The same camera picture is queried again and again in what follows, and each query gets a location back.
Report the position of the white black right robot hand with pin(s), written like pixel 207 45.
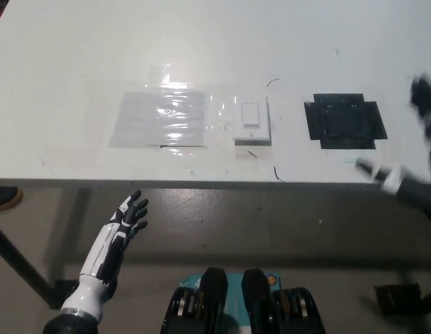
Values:
pixel 415 181

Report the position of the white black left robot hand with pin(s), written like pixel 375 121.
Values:
pixel 105 240

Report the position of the grey upright table leg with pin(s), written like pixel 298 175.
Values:
pixel 77 229

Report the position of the black diagonal table leg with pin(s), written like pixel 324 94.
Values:
pixel 20 262

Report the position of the black tape square patch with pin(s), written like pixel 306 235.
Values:
pixel 344 121

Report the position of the dark shoe tan sole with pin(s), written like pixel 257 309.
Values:
pixel 6 199

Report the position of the clear plastic sheet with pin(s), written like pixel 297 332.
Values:
pixel 138 121

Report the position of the clear plastic tape film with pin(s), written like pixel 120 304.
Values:
pixel 218 111

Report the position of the white rocker wall switch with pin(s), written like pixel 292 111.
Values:
pixel 251 120

